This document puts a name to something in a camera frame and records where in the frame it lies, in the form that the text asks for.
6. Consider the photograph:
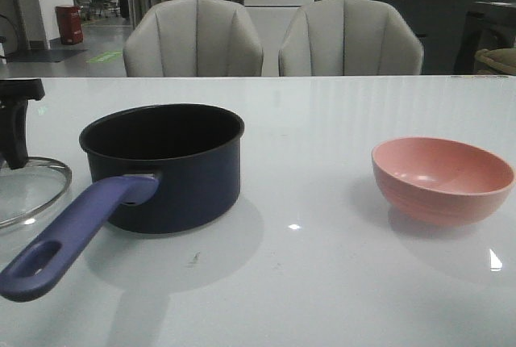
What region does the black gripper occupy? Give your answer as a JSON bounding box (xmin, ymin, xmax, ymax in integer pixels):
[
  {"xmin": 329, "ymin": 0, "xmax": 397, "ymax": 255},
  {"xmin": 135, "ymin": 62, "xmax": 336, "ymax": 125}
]
[{"xmin": 1, "ymin": 78, "xmax": 45, "ymax": 169}]

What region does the glass lid with blue knob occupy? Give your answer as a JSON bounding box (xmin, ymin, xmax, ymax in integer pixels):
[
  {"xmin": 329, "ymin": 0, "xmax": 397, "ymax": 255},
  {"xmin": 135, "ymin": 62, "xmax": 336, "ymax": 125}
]
[{"xmin": 1, "ymin": 157, "xmax": 72, "ymax": 229}]

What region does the pink plastic bowl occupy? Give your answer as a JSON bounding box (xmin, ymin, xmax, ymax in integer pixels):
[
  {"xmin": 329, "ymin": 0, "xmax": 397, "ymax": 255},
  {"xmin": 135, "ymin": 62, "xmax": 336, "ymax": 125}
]
[{"xmin": 371, "ymin": 136, "xmax": 515, "ymax": 227}]

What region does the dark blue saucepan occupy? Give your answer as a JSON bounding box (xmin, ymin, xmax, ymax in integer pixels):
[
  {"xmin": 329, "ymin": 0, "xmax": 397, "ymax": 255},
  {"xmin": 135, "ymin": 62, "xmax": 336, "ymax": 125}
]
[{"xmin": 1, "ymin": 103, "xmax": 244, "ymax": 302}]

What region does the left beige upholstered chair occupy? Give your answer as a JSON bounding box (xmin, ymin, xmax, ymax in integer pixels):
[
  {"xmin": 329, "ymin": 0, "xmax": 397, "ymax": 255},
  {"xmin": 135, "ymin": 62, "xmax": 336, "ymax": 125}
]
[{"xmin": 123, "ymin": 0, "xmax": 264, "ymax": 77}]

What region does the beige upholstered chair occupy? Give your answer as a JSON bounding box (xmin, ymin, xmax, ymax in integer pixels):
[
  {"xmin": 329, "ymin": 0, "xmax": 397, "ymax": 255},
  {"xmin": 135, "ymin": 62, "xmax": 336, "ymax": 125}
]
[
  {"xmin": 123, "ymin": 0, "xmax": 264, "ymax": 77},
  {"xmin": 278, "ymin": 0, "xmax": 424, "ymax": 77}
]

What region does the right beige upholstered chair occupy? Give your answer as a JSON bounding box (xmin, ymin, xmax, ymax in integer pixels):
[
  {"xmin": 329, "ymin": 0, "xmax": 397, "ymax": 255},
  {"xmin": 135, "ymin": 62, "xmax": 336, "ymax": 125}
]
[{"xmin": 278, "ymin": 0, "xmax": 424, "ymax": 77}]

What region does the dark side table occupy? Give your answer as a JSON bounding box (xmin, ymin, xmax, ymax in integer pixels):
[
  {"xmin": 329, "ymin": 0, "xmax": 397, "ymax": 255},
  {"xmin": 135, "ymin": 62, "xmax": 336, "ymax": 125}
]
[{"xmin": 453, "ymin": 2, "xmax": 515, "ymax": 74}]

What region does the olive cushion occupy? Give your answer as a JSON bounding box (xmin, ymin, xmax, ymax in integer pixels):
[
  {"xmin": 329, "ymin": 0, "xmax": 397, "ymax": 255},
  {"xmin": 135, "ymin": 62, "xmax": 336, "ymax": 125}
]
[{"xmin": 473, "ymin": 48, "xmax": 516, "ymax": 76}]

